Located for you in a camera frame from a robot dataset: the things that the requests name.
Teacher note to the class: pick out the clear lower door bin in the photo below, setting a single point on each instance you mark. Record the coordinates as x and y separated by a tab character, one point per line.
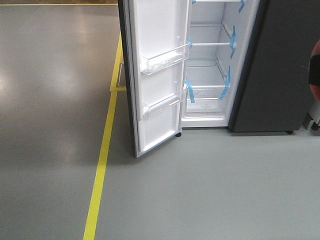
152	109

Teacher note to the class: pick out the blue tape strip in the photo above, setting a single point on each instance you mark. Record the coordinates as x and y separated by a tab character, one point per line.
232	43
227	84
242	5
190	90

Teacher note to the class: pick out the dark grey fridge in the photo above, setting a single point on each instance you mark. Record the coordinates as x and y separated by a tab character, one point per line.
269	89

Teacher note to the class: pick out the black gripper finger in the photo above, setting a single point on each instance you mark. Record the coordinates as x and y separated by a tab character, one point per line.
314	70

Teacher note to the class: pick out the red yellow apple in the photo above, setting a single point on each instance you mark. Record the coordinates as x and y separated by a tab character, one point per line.
315	90

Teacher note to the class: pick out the clear door bin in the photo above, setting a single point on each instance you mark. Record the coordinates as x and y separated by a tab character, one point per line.
154	64
152	109

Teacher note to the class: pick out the clear middle door bin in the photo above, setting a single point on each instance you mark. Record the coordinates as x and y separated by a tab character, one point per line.
154	64

